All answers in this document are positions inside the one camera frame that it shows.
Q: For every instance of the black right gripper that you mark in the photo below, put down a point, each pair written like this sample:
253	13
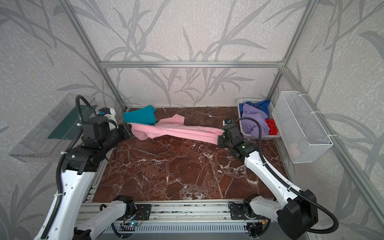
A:
223	140

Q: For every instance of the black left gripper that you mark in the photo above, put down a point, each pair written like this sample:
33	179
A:
125	131

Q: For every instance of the purple t-shirt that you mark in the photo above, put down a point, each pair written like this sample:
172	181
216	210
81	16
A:
249	126

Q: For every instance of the white plastic laundry basket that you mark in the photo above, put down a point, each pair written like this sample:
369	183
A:
271	108

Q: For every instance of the pink t-shirt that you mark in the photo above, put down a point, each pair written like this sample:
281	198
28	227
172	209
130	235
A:
175	127

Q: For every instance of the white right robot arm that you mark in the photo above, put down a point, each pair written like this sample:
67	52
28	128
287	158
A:
294	210

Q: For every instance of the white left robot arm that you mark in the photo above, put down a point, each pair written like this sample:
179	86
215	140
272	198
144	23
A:
74	175

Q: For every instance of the folded teal t-shirt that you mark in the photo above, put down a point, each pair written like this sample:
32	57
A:
145	116

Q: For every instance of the red t-shirt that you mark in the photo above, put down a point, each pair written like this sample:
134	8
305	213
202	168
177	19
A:
272	126

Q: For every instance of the blue t-shirt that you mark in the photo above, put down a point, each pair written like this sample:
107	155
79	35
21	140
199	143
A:
263	106

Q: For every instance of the green circuit board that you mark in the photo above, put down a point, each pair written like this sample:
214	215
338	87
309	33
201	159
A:
130	227

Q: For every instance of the clear acrylic wall shelf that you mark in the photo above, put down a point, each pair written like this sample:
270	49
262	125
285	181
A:
45	142

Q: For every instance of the white wire mesh basket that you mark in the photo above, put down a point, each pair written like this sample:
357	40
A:
303	135

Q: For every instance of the aluminium cage frame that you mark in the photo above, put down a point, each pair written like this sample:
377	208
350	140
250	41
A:
209	53

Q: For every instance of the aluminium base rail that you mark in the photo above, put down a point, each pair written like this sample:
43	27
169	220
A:
168	212

